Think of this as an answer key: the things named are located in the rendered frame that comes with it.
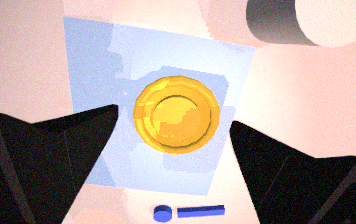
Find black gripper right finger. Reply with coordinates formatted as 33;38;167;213
229;120;356;224

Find yellow plate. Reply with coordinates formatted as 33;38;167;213
133;75;220;155

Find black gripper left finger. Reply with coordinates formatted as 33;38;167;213
0;104;118;224

